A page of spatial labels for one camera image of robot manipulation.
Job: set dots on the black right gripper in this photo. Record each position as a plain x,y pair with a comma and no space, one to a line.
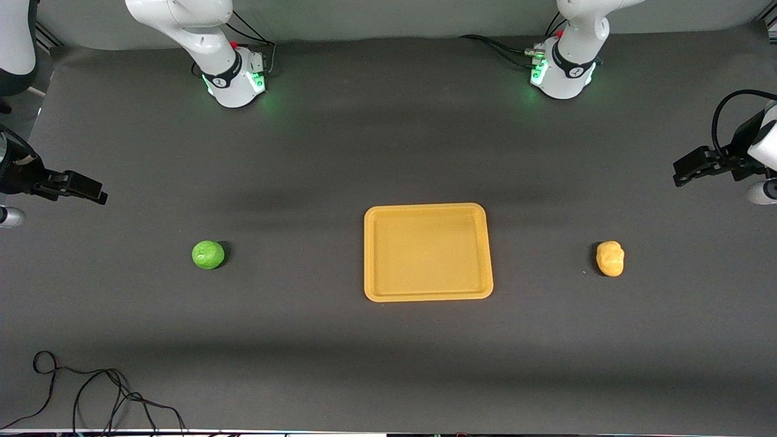
19,178

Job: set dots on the yellow potato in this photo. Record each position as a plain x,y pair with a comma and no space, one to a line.
610,258

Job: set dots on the aluminium frame rail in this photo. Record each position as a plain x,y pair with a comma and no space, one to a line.
48,37

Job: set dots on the yellow plastic tray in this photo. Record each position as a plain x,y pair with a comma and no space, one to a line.
428,252

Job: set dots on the green apple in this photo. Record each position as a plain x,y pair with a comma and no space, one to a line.
208,255

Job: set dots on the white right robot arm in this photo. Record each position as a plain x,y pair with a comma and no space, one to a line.
206,30

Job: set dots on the dark grey table mat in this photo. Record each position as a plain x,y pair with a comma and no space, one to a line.
364,152

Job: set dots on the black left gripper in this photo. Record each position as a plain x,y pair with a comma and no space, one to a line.
737,160

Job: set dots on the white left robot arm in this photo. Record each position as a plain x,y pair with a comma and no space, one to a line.
570,67

